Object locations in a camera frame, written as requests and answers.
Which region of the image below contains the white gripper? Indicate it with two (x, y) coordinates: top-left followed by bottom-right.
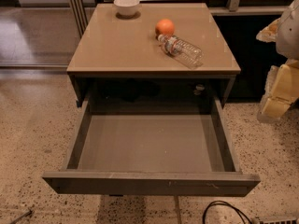
(257, 60), (299, 123)

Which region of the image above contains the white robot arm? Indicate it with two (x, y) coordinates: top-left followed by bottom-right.
(256, 0), (299, 123)

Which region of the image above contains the tan top drawer cabinet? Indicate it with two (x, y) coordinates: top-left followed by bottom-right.
(67, 3), (240, 105)

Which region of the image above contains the clear plastic water bottle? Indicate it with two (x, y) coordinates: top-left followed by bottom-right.
(157, 35), (203, 69)

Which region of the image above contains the grey power strip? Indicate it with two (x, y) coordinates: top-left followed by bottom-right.
(252, 216), (299, 224)

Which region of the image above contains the orange fruit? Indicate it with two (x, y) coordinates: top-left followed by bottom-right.
(155, 19), (175, 35)

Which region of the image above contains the white ceramic bowl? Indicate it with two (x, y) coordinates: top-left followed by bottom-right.
(113, 0), (140, 17)

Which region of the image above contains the metal rod on floor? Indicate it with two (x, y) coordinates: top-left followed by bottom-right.
(8, 210), (34, 224)

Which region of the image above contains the black floor cable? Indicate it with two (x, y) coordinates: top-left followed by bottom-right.
(202, 200), (253, 224)

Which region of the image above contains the metal frame post left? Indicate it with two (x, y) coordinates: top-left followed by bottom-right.
(69, 0), (88, 37)

